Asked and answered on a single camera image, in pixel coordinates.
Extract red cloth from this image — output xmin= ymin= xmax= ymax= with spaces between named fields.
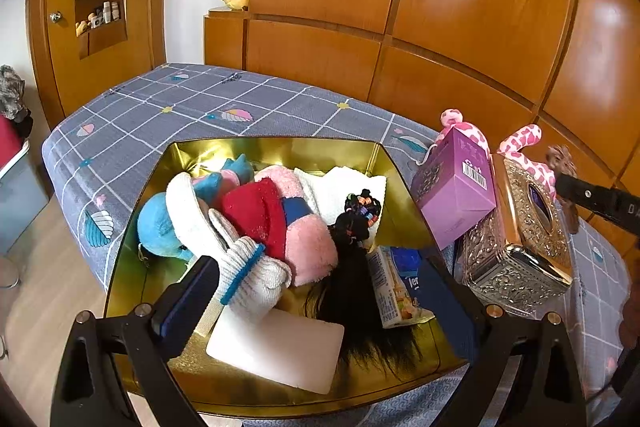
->
xmin=0 ymin=114 xmax=32 ymax=170

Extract gold cardboard box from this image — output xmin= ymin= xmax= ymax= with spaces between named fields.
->
xmin=102 ymin=137 xmax=468 ymax=413

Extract purple cardboard box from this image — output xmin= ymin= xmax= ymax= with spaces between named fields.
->
xmin=410 ymin=125 xmax=498 ymax=250

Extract silver embossed tissue box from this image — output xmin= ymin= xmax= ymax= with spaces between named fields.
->
xmin=460 ymin=153 xmax=573 ymax=318

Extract pink towel navy band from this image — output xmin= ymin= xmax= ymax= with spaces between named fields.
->
xmin=255 ymin=164 xmax=339 ymax=288

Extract brown satin scrunchie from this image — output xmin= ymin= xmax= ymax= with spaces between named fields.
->
xmin=545 ymin=145 xmax=581 ymax=235

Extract black wig colourful hair ties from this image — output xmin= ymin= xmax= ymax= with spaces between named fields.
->
xmin=304 ymin=188 xmax=427 ymax=379

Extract grey storage box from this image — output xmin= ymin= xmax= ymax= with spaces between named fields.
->
xmin=0 ymin=139 xmax=51 ymax=258

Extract grey fuzzy cloth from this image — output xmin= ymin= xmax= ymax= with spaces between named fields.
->
xmin=0 ymin=64 xmax=27 ymax=118

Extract blue plush toy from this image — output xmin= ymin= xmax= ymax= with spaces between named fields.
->
xmin=136 ymin=153 xmax=257 ymax=264

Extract blue tissue pack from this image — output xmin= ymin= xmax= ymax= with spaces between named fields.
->
xmin=367 ymin=246 xmax=436 ymax=330

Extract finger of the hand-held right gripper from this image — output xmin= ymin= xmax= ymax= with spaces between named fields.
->
xmin=556 ymin=173 xmax=609 ymax=221

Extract red fuzzy sock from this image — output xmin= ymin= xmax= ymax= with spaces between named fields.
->
xmin=220 ymin=179 xmax=289 ymax=258

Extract wooden cabinet with shelf niche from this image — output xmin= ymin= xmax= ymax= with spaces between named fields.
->
xmin=26 ymin=0 xmax=168 ymax=120

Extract white knit sock blue stripe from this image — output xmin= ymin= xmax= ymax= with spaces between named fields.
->
xmin=165 ymin=172 xmax=294 ymax=323

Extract pink spotted plush giraffe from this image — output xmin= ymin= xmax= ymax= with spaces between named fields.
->
xmin=434 ymin=108 xmax=558 ymax=202

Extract white cloth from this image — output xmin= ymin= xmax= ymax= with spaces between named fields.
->
xmin=294 ymin=164 xmax=389 ymax=229

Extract white card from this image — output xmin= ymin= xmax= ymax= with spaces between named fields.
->
xmin=206 ymin=304 xmax=346 ymax=395

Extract grey checked bed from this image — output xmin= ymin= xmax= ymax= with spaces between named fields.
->
xmin=41 ymin=63 xmax=636 ymax=427

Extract cream towel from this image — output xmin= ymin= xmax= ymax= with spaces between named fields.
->
xmin=195 ymin=296 xmax=226 ymax=338

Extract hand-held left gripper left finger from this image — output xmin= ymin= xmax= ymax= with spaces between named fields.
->
xmin=49 ymin=254 xmax=221 ymax=427

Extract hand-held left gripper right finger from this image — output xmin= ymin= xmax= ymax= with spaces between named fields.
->
xmin=424 ymin=251 xmax=587 ymax=427

